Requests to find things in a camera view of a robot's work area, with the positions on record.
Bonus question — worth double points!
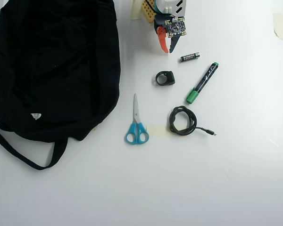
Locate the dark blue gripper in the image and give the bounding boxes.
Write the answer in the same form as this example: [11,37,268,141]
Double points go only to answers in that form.
[153,13,182,54]

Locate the green marker with black barrel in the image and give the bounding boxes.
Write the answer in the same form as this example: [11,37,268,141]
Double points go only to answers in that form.
[185,61,220,105]

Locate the black fabric bag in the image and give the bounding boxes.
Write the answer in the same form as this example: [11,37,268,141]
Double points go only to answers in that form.
[0,0,122,171]

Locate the black AAA battery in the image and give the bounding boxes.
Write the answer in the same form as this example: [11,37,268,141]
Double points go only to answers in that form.
[179,52,201,64]

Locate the short beige masking tape strip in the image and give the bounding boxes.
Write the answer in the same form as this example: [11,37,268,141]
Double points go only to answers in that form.
[147,124,171,137]

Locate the long beige masking tape strip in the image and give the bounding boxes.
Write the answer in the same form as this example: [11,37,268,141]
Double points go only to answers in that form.
[272,12,283,41]

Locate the bare camera circuit board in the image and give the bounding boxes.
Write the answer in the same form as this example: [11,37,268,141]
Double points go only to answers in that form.
[164,16,188,39]

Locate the black plastic ring clamp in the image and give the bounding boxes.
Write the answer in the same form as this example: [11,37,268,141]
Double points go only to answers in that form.
[154,70,175,87]

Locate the blue handled scissors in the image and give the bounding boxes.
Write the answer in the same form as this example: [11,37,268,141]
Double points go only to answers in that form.
[125,93,150,145]

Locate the coiled black USB cable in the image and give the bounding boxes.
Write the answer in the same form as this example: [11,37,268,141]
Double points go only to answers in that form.
[168,105,218,137]

